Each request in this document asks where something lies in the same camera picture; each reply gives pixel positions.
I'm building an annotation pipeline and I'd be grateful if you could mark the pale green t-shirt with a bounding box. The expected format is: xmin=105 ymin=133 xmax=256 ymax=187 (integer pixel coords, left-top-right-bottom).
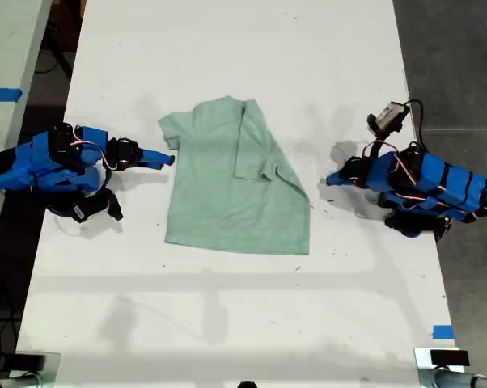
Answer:
xmin=157 ymin=95 xmax=311 ymax=256

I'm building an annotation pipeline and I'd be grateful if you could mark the long blue tape strip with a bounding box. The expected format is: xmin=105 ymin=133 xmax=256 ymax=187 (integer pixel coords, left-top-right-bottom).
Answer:
xmin=0 ymin=87 xmax=24 ymax=103

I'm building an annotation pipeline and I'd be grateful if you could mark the white side table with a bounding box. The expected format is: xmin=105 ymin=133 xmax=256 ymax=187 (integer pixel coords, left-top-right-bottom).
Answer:
xmin=0 ymin=0 xmax=53 ymax=254

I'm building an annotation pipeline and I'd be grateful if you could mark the short blue tape piece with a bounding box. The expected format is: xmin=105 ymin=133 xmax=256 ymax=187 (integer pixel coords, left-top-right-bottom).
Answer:
xmin=432 ymin=324 xmax=456 ymax=341

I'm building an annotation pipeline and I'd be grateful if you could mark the small black box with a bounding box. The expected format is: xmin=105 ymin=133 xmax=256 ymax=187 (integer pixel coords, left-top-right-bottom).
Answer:
xmin=430 ymin=349 xmax=471 ymax=367
xmin=7 ymin=352 xmax=47 ymax=373

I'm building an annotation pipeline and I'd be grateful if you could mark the grey metal tube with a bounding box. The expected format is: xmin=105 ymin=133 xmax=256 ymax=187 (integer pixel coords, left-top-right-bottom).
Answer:
xmin=432 ymin=369 xmax=487 ymax=388
xmin=0 ymin=373 xmax=39 ymax=388

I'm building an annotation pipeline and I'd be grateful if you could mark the red and white wire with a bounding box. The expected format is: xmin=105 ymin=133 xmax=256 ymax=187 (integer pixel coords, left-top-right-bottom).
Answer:
xmin=70 ymin=138 xmax=120 ymax=171
xmin=390 ymin=152 xmax=427 ymax=192

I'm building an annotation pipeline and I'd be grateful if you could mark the black camera stalk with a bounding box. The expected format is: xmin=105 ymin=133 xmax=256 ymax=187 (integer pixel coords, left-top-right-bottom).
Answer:
xmin=99 ymin=169 xmax=114 ymax=195
xmin=369 ymin=133 xmax=392 ymax=159

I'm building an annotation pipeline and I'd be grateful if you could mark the black camera box with label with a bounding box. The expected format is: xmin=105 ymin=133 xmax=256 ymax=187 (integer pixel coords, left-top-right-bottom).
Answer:
xmin=66 ymin=190 xmax=125 ymax=224

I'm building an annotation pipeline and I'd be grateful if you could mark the grey camera box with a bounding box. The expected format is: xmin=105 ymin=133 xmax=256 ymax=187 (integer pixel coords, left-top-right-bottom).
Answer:
xmin=366 ymin=100 xmax=411 ymax=137

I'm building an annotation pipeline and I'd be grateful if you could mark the black camera cable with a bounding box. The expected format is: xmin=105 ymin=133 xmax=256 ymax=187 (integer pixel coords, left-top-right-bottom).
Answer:
xmin=402 ymin=99 xmax=427 ymax=147

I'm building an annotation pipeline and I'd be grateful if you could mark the metal clamp bracket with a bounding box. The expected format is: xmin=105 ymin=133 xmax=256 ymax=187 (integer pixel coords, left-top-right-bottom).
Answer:
xmin=413 ymin=347 xmax=465 ymax=388
xmin=14 ymin=351 xmax=63 ymax=388

